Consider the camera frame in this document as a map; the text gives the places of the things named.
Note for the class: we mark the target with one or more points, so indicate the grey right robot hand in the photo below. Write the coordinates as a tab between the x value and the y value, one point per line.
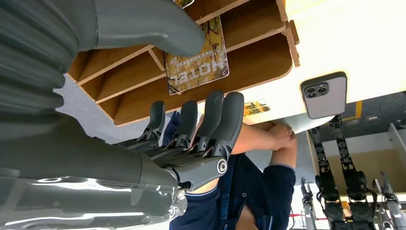
95	165

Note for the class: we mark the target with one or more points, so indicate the person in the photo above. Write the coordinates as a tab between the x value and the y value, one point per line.
279	190

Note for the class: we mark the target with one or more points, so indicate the black robot leg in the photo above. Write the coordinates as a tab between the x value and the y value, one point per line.
320	165
344	152

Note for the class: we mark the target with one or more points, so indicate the wooden compartment tray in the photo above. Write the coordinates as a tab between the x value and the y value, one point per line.
253	63

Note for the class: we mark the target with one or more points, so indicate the small grey floor plate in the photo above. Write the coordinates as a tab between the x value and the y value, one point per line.
372	118

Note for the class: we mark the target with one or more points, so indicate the grey smartphone with camera lenses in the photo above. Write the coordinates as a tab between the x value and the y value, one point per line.
326	101

